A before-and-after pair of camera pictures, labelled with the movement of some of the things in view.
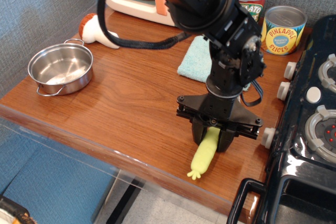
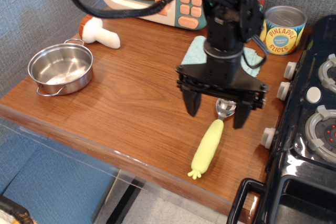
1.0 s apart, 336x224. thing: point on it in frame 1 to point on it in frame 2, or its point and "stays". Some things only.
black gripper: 224,110 to 222,76
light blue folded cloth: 196,62 stays
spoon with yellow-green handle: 205,153 stays
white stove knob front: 267,137 stays
